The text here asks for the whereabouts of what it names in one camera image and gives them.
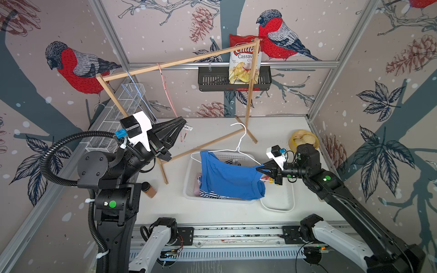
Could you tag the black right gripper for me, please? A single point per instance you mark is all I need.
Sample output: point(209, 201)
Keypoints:
point(276, 172)

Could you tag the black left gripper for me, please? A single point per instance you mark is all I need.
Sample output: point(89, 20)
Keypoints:
point(160, 144)

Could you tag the pink wire hanger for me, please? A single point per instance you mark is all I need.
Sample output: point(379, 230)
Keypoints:
point(167, 88)

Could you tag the grey clothespin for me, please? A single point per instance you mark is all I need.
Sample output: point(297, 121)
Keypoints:
point(187, 127)

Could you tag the white wire hanger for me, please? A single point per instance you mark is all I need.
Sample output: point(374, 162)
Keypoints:
point(226, 140)

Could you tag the blue white striped tank top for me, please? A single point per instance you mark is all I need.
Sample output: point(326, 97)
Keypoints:
point(212, 194)

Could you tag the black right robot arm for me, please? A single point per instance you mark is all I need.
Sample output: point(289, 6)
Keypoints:
point(378, 250)

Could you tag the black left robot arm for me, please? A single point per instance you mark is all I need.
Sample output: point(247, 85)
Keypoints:
point(114, 200)

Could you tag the white plastic tray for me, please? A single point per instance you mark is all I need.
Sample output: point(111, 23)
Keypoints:
point(279, 198)

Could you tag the white perforated plastic basket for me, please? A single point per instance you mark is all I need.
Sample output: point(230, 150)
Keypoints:
point(191, 189)

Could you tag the yellow bowl with buns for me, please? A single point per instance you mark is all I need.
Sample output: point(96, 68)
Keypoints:
point(303, 137)

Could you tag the wooden clothes rack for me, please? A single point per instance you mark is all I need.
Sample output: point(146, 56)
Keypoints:
point(256, 44)

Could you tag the cassava chips bag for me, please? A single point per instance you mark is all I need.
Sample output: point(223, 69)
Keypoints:
point(240, 62)

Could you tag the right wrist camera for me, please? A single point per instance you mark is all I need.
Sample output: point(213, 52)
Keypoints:
point(278, 155)

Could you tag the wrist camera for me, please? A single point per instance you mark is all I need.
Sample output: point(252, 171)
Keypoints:
point(135, 128)
point(278, 155)

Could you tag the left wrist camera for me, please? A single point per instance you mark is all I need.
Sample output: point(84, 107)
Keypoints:
point(135, 128)

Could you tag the white wire wall basket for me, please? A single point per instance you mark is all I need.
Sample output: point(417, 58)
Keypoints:
point(129, 101)

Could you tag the black wall basket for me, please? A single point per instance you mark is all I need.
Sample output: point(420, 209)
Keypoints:
point(216, 79)

